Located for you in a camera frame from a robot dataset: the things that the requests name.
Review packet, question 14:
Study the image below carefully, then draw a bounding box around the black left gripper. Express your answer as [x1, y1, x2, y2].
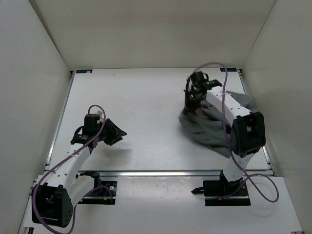
[96, 117, 127, 145]

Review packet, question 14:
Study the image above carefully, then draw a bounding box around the grey pleated skirt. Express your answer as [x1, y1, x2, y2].
[177, 91, 257, 159]

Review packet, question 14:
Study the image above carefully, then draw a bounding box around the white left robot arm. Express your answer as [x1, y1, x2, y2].
[32, 114, 127, 228]

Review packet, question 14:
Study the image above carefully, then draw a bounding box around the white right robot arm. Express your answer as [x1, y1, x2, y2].
[185, 84, 266, 195]

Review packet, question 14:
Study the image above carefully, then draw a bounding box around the right blue corner label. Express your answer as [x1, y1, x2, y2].
[220, 68, 237, 72]

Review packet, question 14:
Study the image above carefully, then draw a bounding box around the blue corner label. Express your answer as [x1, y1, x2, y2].
[220, 68, 237, 72]
[76, 69, 93, 74]

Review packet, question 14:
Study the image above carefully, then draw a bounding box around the left blue corner label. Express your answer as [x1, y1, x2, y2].
[76, 69, 93, 74]

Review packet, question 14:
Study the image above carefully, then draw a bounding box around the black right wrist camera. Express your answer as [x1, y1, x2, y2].
[189, 71, 209, 87]

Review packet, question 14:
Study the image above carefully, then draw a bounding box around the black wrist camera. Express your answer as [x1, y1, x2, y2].
[189, 71, 209, 87]
[82, 114, 104, 135]

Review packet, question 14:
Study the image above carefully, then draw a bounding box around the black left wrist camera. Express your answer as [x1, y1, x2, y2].
[82, 114, 104, 135]

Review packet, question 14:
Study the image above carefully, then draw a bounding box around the aluminium front table rail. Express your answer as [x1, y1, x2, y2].
[44, 168, 276, 180]

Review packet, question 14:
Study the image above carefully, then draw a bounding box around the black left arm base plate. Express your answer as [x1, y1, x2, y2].
[79, 177, 117, 205]

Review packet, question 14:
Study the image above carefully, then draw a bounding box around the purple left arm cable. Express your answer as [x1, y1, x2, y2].
[31, 105, 115, 232]

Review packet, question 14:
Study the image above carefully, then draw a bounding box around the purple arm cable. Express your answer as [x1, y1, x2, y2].
[31, 105, 115, 232]
[192, 62, 279, 202]

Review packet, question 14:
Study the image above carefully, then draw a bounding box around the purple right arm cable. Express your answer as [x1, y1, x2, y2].
[192, 62, 279, 202]

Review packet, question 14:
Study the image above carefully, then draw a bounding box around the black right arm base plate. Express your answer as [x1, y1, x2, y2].
[191, 180, 251, 207]

